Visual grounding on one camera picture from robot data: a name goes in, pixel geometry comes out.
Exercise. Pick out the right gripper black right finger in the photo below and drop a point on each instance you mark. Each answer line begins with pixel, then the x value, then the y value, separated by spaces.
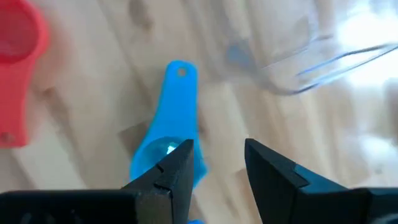
pixel 295 199

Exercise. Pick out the pink-red measuring cup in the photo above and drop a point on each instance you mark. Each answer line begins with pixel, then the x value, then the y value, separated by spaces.
pixel 15 93

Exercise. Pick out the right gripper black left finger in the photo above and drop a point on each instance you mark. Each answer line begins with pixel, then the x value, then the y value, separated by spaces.
pixel 140 205

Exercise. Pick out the clear plastic basket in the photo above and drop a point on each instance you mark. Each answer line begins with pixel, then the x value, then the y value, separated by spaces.
pixel 311 62

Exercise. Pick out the teal measuring cup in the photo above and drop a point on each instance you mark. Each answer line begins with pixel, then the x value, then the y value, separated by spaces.
pixel 177 109

